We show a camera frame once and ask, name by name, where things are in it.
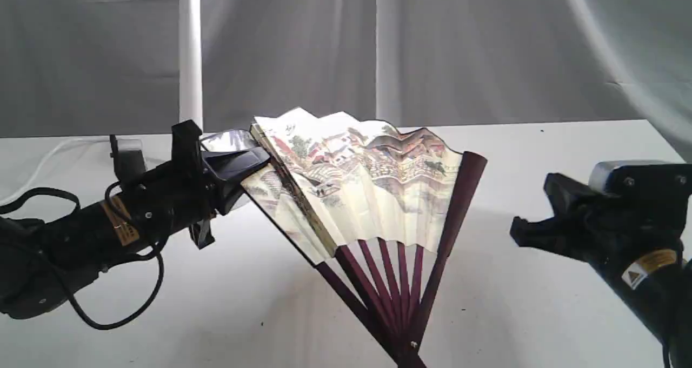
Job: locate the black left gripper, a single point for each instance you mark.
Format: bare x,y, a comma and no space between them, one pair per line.
185,193

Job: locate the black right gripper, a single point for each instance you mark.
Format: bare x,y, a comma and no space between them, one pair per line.
634,244

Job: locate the painted paper folding fan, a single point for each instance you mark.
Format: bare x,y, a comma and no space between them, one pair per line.
376,211

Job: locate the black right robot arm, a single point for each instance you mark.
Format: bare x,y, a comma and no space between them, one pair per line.
668,320

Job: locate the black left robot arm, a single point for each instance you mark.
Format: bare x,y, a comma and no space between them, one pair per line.
53,247

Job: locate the white desk lamp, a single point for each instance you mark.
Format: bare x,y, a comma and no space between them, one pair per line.
190,91

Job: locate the grey backdrop curtain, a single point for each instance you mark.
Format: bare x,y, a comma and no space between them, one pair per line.
94,67

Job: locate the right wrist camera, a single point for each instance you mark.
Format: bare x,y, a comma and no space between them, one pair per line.
645,178

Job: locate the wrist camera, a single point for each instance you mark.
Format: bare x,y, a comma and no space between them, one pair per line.
128,159
645,178

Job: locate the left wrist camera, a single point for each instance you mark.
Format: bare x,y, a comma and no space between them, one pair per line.
128,159

